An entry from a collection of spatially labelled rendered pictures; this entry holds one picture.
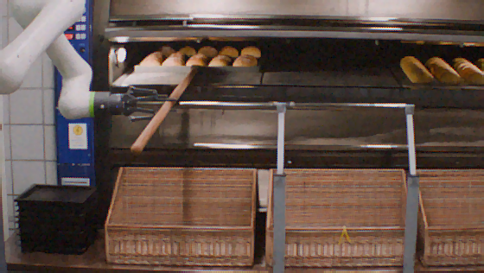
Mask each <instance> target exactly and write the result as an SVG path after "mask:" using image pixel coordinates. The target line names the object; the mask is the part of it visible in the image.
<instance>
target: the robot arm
mask: <svg viewBox="0 0 484 273"><path fill-rule="evenodd" d="M84 7H85V2H84V0H12V1H11V4H10V10H11V13H12V16H13V18H14V19H15V20H17V22H18V23H19V25H20V26H21V27H22V29H23V30H24V31H23V32H22V33H21V34H20V35H19V36H17V38H15V40H14V41H13V42H11V43H10V44H9V45H8V46H7V47H6V48H4V49H3V50H1V51H0V95H10V94H11V93H12V92H14V91H16V90H17V89H18V88H19V87H20V86H21V85H22V82H23V81H24V79H25V78H26V76H27V75H28V73H29V71H30V70H31V69H32V67H33V66H34V65H35V63H36V62H37V61H38V60H39V59H40V58H41V55H42V54H43V53H44V52H45V53H46V54H47V55H48V56H49V57H50V59H51V60H52V61H53V62H54V64H55V66H56V67H57V69H58V70H59V72H60V74H61V75H62V77H63V79H64V80H63V83H62V88H61V92H60V98H59V102H58V108H59V111H60V114H61V115H62V116H63V117H65V118H67V119H70V120H76V119H81V118H88V117H104V118H109V116H110V115H111V114H112V115H125V116H126V117H127V118H128V119H129V124H132V123H134V121H140V120H151V119H152V118H153V117H154V116H155V115H156V114H157V113H158V112H159V111H160V110H161V108H158V109H157V110H151V109H145V108H140V107H137V102H140V101H146V100H154V99H157V101H177V100H178V98H168V96H167V95H158V94H157V92H156V90H148V89H139V88H135V87H133V86H131V87H130V88H129V91H127V92H126V93H124V94H111V92H89V85H90V82H91V78H92V71H91V67H90V66H89V65H88V64H87V63H86V62H85V61H84V60H83V59H82V58H81V57H80V56H78V55H77V53H76V51H75V50H74V49H73V47H72V46H71V44H70V43H69V42H68V40H67V38H66V37H65V34H64V33H63V32H64V31H66V30H67V29H68V28H70V27H71V26H72V25H73V24H74V23H75V22H77V21H78V20H79V19H80V18H81V16H82V15H83V12H84ZM133 92H138V93H148V94H154V96H147V97H141V98H134V97H133V96H132V95H130V93H133ZM134 111H139V112H144V113H149V114H153V115H150V116H140V117H133V116H130V114H131V113H133V112H134Z"/></svg>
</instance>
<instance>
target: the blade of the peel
mask: <svg viewBox="0 0 484 273"><path fill-rule="evenodd" d="M140 65H141V64H139V65H136V66H135V72H176V73H188V72H189V70H190V67H191V66H140ZM261 65H262V62H257V65H256V66H255V67H204V66H200V73H259V71H260V67H261Z"/></svg>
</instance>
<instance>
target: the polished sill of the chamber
mask: <svg viewBox="0 0 484 273"><path fill-rule="evenodd" d="M178 85H179V84H150V85H111V86H110V92H111V94H124V93H126V92H127V91H129V88H130V87H131V86H133V87H135V88H139V89H148V90H156V92H157V94H158V95H167V96H171V95H172V93H173V91H174V90H175V89H176V87H178ZM130 95H132V96H154V94H148V93H138V92H133V93H130ZM193 95H203V96H267V97H324V98H437V99H464V100H484V88H450V87H391V86H317V85H237V84H188V85H187V87H186V88H185V90H184V91H183V92H182V94H181V96H193Z"/></svg>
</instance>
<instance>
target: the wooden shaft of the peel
mask: <svg viewBox="0 0 484 273"><path fill-rule="evenodd" d="M197 72H198V70H197V68H195V67H193V68H192V69H190V70H189V72H188V73H187V75H186V76H185V77H184V78H183V80H182V81H181V83H180V84H179V85H178V87H176V89H175V90H174V91H173V93H172V95H171V96H170V97H169V98H179V97H180V96H181V95H182V92H183V91H184V90H185V88H186V87H187V85H188V83H189V82H190V81H191V79H192V78H193V77H194V76H195V75H196V74H197ZM175 103H176V101H167V102H166V103H165V104H164V105H163V107H162V108H161V110H160V111H159V112H158V113H157V114H156V115H155V116H154V117H153V118H152V119H151V121H150V122H149V125H148V126H147V127H146V129H145V130H144V131H143V133H142V134H141V135H140V137H139V138H138V139H137V140H136V141H135V142H134V144H133V145H132V146H131V153H132V154H133V155H138V154H139V153H140V152H141V151H142V149H143V147H144V146H145V145H146V143H147V142H148V141H149V140H150V138H151V137H152V135H153V134H154V133H155V131H156V129H157V128H159V126H160V125H161V123H162V121H163V119H164V118H166V116H167V115H168V113H169V112H170V110H171V109H172V107H173V106H174V104H175Z"/></svg>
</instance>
